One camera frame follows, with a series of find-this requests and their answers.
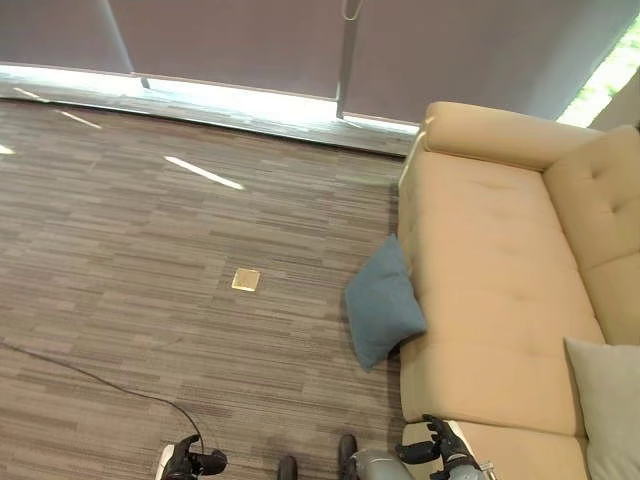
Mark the grey roller blind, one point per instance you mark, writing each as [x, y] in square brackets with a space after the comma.
[230, 42]
[475, 55]
[55, 32]

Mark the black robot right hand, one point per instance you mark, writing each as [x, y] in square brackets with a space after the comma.
[447, 445]

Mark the light grey cushion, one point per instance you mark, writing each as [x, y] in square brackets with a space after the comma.
[610, 395]

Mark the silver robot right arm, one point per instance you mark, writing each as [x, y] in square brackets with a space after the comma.
[472, 474]

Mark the blue square cushion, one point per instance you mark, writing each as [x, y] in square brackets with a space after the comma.
[382, 305]

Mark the beige fabric sofa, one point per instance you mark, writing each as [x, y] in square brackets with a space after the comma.
[492, 260]

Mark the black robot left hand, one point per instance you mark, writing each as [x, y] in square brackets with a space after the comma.
[192, 462]

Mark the dark robot right foot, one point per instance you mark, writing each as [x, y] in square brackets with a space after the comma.
[347, 452]

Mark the brass floor socket plate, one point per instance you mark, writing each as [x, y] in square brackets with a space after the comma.
[246, 280]

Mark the dark robot left foot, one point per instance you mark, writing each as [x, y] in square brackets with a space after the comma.
[287, 469]

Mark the dark robot foot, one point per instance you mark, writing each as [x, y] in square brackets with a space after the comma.
[287, 469]
[347, 452]

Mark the silver window frame post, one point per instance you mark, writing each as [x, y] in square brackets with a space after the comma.
[346, 65]

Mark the silver robot right leg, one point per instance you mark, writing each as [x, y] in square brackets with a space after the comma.
[382, 465]

